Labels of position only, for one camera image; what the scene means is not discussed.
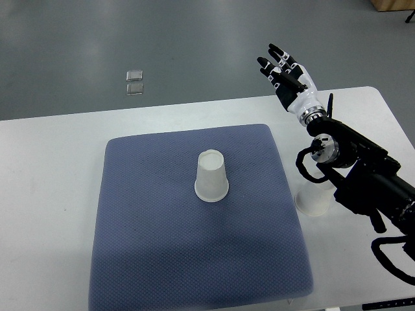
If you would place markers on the white paper cup on mat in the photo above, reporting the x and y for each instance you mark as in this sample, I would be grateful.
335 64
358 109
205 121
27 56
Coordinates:
211 184

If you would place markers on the black table control panel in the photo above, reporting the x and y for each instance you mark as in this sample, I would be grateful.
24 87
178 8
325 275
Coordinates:
389 304

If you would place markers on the wooden box corner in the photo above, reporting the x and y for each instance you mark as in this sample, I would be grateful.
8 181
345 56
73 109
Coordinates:
392 5

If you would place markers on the black tripod leg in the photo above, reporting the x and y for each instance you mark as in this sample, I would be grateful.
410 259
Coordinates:
409 18

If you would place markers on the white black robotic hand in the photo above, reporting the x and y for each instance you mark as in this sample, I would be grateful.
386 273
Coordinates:
293 85

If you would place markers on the upper metal floor plate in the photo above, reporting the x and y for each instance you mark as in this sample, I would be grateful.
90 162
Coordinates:
134 75

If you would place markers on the white paper cup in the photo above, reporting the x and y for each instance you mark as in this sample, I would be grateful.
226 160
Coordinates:
211 184
313 199

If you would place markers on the blue-grey textured mat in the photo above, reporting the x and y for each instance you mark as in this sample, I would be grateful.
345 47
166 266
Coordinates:
157 246

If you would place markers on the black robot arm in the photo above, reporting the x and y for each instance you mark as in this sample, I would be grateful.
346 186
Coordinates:
364 175

